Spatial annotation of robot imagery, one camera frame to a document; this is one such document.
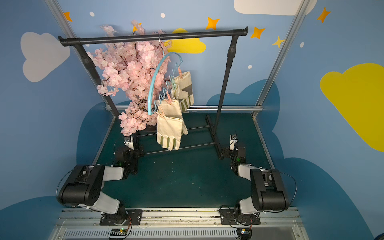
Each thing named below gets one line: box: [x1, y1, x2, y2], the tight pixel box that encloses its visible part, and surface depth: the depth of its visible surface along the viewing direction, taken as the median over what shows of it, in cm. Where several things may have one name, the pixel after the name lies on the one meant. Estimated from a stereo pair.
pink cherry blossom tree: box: [87, 21, 172, 136], surface depth 73 cm
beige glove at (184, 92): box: [171, 71, 194, 113], surface depth 88 cm
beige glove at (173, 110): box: [157, 99, 183, 119], surface depth 74 cm
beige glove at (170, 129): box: [157, 116, 189, 151], surface depth 74 cm
